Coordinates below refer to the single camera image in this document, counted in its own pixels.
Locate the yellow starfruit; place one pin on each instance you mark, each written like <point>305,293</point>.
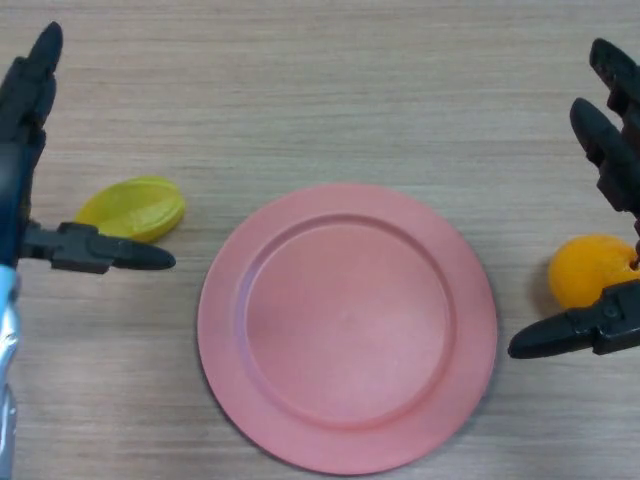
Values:
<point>135,205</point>

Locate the pink round plate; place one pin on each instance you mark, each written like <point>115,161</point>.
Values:
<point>350,330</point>

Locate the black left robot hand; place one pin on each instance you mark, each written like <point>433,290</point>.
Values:
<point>20,130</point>

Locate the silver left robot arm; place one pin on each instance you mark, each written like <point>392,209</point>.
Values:
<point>7,350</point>

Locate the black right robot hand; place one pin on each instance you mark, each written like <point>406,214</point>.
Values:
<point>615,325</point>

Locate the orange pear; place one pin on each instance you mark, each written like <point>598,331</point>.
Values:
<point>585,270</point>

